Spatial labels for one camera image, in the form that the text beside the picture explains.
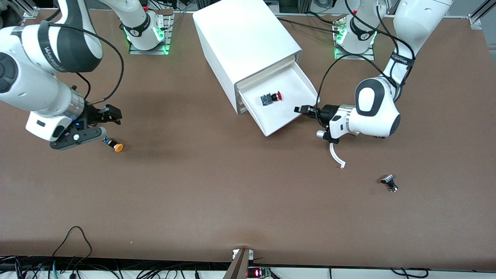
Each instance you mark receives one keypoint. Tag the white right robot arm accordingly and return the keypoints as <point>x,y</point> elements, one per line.
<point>31,81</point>

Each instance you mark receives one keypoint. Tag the black and silver switch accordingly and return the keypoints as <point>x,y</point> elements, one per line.
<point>388,180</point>

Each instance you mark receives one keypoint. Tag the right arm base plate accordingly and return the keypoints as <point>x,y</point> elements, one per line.
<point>164,42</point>

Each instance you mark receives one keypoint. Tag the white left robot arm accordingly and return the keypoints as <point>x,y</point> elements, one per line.
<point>378,104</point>

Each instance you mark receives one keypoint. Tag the orange push button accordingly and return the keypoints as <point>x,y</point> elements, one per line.
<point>117,147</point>

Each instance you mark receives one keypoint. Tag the device with red display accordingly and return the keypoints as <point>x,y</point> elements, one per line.
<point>256,273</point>

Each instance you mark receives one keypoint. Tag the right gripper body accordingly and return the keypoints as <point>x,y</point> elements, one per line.
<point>94,115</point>

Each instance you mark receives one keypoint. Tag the red push button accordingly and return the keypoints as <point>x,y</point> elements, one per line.
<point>276,96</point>

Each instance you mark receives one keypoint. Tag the white curved plastic arc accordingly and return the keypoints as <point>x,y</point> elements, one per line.
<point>336,157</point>

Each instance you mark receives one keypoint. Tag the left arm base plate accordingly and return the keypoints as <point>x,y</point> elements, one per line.
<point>368,56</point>

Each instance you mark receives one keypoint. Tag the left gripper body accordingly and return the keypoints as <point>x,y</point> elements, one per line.
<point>328,111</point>

